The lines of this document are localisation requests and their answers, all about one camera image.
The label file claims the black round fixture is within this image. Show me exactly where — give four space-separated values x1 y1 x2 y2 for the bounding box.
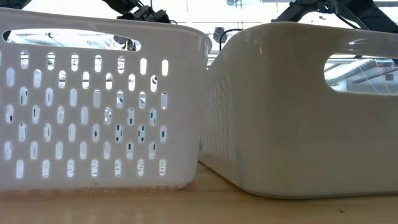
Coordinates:
213 27 228 44

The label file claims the white perforated plastic basket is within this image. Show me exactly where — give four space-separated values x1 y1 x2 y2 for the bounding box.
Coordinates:
0 8 213 193

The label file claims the grey plastic basket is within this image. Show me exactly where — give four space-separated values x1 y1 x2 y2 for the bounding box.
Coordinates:
198 21 398 200

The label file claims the black arched clamp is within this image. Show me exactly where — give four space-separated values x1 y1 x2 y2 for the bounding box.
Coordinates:
113 34 138 52

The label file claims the silver corrugated duct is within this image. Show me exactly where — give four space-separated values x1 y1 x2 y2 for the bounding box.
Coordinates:
325 58 398 87

